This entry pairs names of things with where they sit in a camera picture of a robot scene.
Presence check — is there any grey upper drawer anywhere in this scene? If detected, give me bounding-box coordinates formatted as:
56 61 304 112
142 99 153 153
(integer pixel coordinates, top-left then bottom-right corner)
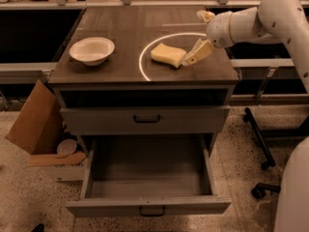
61 105 230 135

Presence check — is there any white bowl on counter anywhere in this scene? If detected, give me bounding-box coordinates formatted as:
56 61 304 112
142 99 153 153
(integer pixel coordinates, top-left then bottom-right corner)
70 37 115 66

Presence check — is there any grey drawer cabinet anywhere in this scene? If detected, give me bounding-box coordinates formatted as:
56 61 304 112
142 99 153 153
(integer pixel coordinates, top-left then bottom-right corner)
49 6 239 150

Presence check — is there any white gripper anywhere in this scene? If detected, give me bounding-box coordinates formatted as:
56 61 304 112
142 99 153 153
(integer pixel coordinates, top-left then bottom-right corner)
182 11 234 66

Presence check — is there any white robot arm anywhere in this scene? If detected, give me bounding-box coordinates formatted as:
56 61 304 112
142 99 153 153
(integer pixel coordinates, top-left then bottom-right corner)
197 0 309 232

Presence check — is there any black drawer handle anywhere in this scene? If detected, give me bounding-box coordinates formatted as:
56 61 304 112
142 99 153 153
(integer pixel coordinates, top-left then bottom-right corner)
139 206 166 218
133 115 161 124

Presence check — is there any black office chair base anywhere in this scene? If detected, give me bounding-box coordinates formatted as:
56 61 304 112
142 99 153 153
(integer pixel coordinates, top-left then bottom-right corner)
251 183 281 199

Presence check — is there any yellow sponge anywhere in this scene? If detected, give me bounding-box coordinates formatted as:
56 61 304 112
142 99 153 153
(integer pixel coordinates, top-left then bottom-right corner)
151 43 186 68

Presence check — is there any black upper drawer handle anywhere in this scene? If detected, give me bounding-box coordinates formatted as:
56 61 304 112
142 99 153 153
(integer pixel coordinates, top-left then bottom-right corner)
133 115 161 124

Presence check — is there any black middle drawer handle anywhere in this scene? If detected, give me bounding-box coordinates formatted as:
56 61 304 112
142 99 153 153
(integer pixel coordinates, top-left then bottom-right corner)
139 206 166 218

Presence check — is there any black rolling stand leg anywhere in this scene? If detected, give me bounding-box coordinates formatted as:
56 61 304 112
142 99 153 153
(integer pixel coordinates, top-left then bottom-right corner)
243 107 276 170

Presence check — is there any brown cardboard box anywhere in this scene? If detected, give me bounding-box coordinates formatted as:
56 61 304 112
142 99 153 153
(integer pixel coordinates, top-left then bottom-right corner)
6 81 87 182

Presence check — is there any open grey middle drawer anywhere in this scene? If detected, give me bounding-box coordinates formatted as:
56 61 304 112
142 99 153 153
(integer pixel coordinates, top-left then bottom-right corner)
67 134 231 218

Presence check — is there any small bowl in box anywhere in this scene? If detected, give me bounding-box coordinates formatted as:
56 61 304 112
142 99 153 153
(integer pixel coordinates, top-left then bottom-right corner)
57 139 77 155

